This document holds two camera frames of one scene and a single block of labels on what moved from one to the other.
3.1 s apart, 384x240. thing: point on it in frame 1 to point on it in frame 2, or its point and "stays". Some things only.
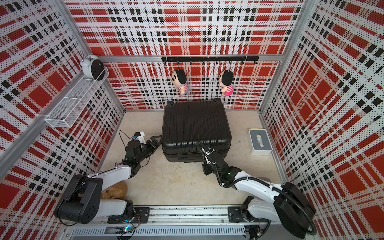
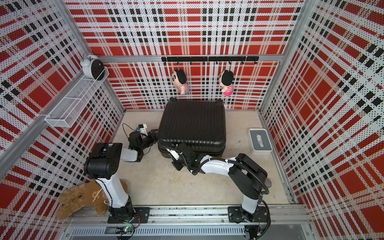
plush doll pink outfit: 226,80 stays
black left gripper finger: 156,141 to 152,133
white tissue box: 260,142 stays
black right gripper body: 207,170 to 178,164
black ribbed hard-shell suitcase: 185,124 stays
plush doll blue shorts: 179,79 stays
